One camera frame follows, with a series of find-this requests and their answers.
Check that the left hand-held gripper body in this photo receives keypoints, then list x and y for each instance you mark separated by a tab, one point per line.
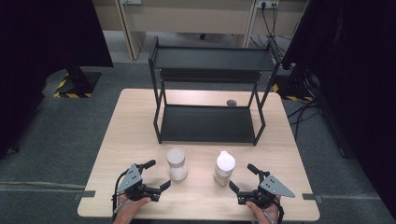
132	180

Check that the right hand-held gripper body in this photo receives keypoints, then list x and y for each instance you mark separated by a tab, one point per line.
274	186

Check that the jar with white spouted lid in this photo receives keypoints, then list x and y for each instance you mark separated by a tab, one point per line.
224	168

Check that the glass jar with lid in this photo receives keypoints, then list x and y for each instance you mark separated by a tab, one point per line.
176	165

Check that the black metal shelf rack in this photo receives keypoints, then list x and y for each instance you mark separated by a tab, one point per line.
205	124

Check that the person's left hand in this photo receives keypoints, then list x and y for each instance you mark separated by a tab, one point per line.
129	210

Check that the person's right hand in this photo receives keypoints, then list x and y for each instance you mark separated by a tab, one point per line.
264	216

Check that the small grey round object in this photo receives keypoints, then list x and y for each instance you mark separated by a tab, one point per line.
231	103

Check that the black stand base striped tape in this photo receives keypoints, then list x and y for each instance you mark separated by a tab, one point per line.
77	85
295	90

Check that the black curtain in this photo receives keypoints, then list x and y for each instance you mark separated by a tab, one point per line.
358	77
40	46

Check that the white wall power outlet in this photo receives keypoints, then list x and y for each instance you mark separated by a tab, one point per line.
267	3

